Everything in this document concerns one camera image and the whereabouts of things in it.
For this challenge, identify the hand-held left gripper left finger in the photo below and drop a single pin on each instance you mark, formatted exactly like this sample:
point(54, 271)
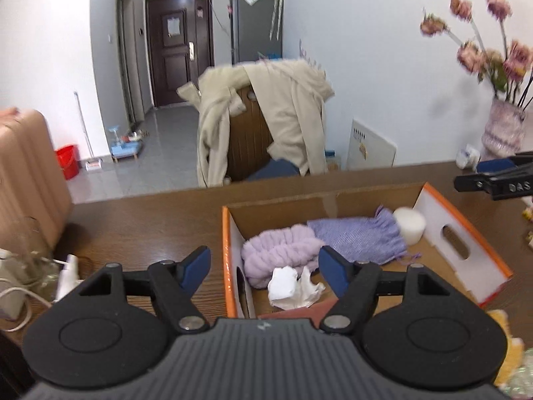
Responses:
point(195, 268)

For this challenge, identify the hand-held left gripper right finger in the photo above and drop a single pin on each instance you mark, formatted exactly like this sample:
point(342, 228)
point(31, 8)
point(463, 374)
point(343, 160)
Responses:
point(333, 268)

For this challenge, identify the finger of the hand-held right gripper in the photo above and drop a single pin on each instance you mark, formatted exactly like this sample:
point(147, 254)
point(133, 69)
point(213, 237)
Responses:
point(474, 183)
point(495, 166)

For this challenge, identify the purple sachet bag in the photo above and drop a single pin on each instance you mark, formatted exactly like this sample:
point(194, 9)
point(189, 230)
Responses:
point(354, 233)

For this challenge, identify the white tissue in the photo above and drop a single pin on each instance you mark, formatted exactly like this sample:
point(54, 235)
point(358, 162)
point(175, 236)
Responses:
point(283, 287)

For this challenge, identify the orange cardboard box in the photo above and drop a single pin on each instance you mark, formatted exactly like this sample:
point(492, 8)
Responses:
point(333, 208)

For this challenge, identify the purple towel headband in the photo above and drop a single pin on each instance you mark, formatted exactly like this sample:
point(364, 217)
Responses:
point(275, 250)

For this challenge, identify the clear plastic bag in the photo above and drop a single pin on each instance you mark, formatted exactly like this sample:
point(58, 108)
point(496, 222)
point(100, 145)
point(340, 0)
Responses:
point(520, 375)

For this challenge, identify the white pill bottle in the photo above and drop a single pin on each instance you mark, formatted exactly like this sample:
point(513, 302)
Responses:
point(466, 157)

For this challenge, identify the pink vase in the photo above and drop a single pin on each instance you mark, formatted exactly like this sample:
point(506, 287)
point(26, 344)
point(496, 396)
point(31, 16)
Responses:
point(504, 133)

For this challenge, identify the clear plastic container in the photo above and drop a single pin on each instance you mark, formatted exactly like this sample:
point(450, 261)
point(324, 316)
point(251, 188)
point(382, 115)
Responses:
point(332, 161)

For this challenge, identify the white board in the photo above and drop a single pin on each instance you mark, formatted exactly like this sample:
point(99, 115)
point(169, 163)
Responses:
point(370, 150)

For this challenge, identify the dried pink roses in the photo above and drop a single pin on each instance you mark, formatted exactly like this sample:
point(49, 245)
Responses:
point(474, 56)

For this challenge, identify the blue seat cushion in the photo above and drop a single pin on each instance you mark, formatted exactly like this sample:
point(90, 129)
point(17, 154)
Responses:
point(275, 171)

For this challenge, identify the small white bottle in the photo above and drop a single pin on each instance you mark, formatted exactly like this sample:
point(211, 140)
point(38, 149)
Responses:
point(66, 277)

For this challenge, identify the wooden chair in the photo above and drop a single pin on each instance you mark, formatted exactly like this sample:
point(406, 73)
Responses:
point(245, 141)

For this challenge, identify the white mop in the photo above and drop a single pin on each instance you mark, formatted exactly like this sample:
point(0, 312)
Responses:
point(93, 164)

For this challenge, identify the clear glass cup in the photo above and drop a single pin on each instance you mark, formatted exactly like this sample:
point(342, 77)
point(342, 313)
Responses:
point(35, 254)

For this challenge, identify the beige jacket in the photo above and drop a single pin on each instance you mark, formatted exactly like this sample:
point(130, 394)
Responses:
point(291, 112)

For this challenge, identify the red bucket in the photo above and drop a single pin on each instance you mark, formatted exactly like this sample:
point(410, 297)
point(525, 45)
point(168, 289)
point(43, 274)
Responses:
point(67, 162)

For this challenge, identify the pink suitcase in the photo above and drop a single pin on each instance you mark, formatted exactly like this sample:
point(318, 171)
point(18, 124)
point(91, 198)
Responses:
point(29, 166)

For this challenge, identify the dark brown door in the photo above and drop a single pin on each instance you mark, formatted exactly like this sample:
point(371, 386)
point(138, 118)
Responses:
point(175, 71)

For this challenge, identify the grey sliding door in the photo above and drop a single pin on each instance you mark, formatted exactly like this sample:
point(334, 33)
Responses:
point(127, 58)

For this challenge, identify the grey refrigerator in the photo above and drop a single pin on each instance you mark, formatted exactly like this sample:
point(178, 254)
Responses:
point(254, 33)

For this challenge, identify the white paper notice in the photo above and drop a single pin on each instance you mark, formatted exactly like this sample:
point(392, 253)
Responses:
point(173, 25)

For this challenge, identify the white umbrella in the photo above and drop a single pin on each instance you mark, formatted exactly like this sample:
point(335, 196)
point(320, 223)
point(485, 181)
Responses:
point(275, 8)

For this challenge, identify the pink wall sticker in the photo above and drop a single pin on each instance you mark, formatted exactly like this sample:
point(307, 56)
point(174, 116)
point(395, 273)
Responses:
point(306, 54)

